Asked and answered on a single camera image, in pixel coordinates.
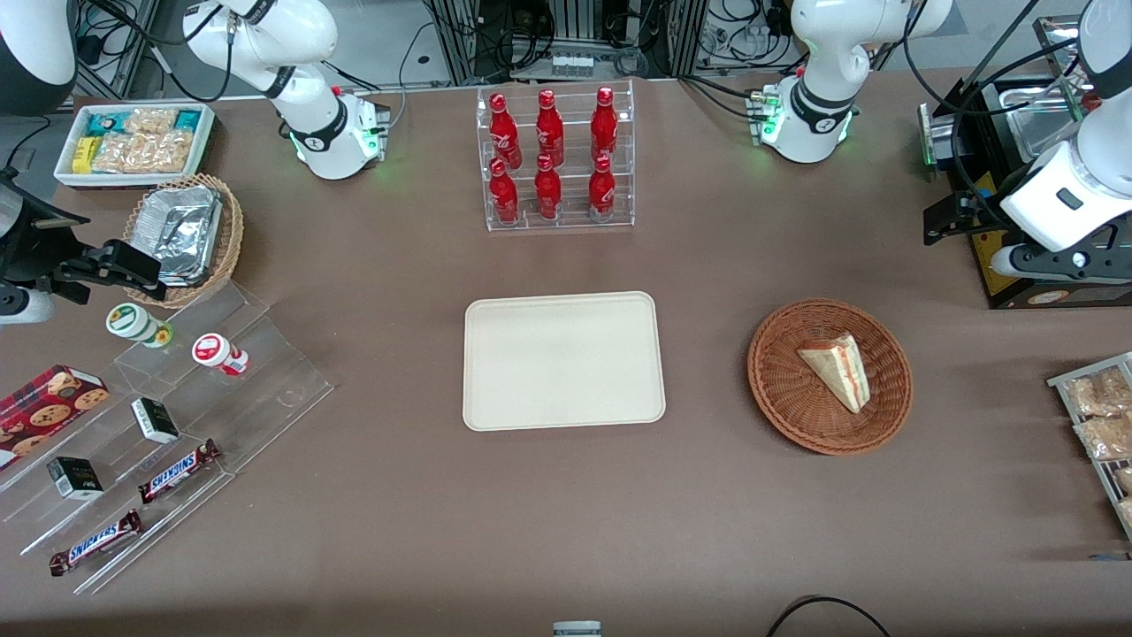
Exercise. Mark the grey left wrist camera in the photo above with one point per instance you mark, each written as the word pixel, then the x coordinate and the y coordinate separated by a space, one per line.
pixel 1061 265

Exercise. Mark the white power strip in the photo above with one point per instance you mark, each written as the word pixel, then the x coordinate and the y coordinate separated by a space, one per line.
pixel 571 64

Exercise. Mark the clear acrylic bottle rack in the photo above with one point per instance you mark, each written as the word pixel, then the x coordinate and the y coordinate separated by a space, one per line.
pixel 573 226

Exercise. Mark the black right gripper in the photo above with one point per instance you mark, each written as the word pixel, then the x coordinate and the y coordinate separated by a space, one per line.
pixel 26 241

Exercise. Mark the large clear cracker bag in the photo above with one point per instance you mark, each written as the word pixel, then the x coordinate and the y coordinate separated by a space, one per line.
pixel 141 152

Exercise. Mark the Snickers bar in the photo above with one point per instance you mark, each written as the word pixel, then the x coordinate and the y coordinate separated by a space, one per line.
pixel 95 541
pixel 177 471

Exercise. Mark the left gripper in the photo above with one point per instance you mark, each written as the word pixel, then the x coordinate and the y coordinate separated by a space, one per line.
pixel 979 215

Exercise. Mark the brown wicker basket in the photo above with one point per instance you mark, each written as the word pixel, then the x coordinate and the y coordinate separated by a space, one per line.
pixel 787 389

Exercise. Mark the silver block with green light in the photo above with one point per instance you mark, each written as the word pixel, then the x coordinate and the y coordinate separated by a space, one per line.
pixel 939 137

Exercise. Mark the red plaid cookie box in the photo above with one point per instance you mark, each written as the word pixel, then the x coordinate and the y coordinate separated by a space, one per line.
pixel 44 411

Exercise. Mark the white snack bin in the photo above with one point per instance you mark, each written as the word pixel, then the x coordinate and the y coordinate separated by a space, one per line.
pixel 205 141

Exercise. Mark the clear bag of snacks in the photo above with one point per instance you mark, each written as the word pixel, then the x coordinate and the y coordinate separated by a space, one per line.
pixel 1125 479
pixel 1097 394
pixel 1105 438
pixel 1127 511

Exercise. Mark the aluminium foil tray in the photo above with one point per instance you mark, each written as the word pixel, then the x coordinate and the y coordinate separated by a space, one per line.
pixel 181 234

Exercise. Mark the cream plastic tray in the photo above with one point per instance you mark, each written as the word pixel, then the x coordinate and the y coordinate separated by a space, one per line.
pixel 563 363

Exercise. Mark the clear acrylic stepped shelf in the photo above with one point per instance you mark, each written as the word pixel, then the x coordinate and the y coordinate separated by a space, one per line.
pixel 265 389

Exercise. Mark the small clear cracker bag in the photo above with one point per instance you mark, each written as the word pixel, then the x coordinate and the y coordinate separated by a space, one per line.
pixel 150 119

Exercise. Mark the yellow snack packet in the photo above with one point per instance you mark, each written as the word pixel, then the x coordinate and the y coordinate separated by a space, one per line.
pixel 85 155

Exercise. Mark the steel warmer pan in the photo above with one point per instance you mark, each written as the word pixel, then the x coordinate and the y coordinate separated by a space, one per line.
pixel 1039 115

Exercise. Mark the grey device at table edge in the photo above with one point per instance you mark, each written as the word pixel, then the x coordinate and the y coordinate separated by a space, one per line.
pixel 577 629

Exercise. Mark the light wicker basket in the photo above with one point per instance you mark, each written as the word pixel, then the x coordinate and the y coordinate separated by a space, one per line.
pixel 230 239

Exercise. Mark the green lid yogurt bottle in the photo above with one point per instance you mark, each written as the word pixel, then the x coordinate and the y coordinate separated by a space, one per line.
pixel 133 323

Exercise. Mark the teal snack packet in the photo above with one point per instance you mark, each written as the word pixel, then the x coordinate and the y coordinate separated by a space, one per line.
pixel 106 121
pixel 188 120

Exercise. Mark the triangle sandwich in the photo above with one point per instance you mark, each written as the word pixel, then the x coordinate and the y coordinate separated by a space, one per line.
pixel 840 372

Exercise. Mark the red drink bottle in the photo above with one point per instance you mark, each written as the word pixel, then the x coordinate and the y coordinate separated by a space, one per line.
pixel 549 128
pixel 547 193
pixel 602 193
pixel 504 196
pixel 505 133
pixel 604 126

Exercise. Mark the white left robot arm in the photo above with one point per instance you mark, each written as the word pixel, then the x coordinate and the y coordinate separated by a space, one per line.
pixel 822 53

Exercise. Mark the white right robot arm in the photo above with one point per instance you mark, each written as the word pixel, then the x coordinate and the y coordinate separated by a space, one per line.
pixel 301 35

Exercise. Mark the black food warmer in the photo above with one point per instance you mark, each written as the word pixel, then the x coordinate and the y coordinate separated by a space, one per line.
pixel 1017 295

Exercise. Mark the small black box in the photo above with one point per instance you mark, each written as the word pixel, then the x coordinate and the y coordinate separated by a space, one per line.
pixel 155 420
pixel 75 478

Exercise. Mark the red lid yogurt bottle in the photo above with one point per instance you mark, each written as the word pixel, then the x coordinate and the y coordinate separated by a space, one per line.
pixel 214 351

